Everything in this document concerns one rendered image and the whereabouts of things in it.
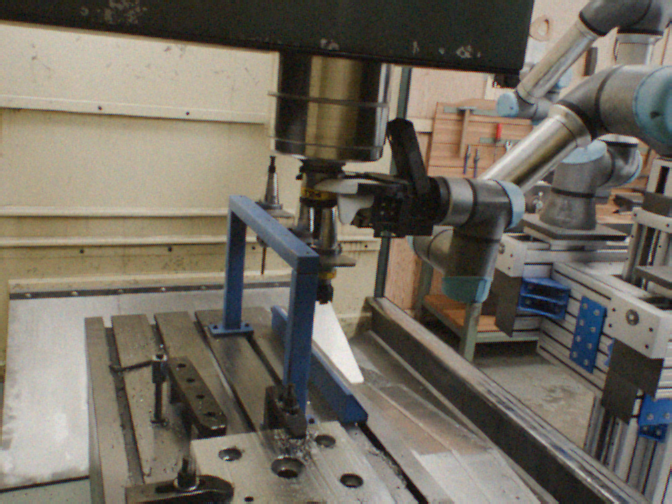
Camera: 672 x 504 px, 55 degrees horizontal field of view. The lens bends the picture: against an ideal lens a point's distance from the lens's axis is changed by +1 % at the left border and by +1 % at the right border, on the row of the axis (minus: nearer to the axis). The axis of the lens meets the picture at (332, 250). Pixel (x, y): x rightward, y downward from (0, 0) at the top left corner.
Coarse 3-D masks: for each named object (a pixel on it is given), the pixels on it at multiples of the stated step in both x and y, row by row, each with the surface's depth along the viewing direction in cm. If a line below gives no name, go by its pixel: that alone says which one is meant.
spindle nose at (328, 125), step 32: (288, 64) 76; (320, 64) 74; (352, 64) 75; (384, 64) 77; (288, 96) 77; (320, 96) 75; (352, 96) 76; (384, 96) 79; (288, 128) 78; (320, 128) 76; (352, 128) 77; (384, 128) 81; (320, 160) 78; (352, 160) 78
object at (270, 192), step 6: (270, 174) 138; (276, 174) 139; (264, 180) 139; (270, 180) 139; (276, 180) 139; (264, 186) 139; (270, 186) 139; (276, 186) 139; (264, 192) 139; (270, 192) 139; (276, 192) 140; (264, 198) 139; (270, 198) 139; (276, 198) 140; (270, 204) 139; (276, 204) 140
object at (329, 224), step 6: (330, 210) 109; (324, 216) 110; (330, 216) 110; (324, 222) 110; (330, 222) 110; (336, 222) 111; (324, 228) 110; (330, 228) 110; (336, 228) 111; (324, 234) 110; (330, 234) 110; (336, 234) 111; (318, 240) 111; (324, 240) 110; (330, 240) 110; (336, 240) 111; (318, 246) 111; (324, 246) 110; (330, 246) 110; (336, 246) 112
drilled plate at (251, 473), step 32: (192, 448) 92; (224, 448) 92; (256, 448) 92; (288, 448) 93; (320, 448) 94; (352, 448) 95; (256, 480) 85; (288, 480) 86; (320, 480) 87; (352, 480) 89
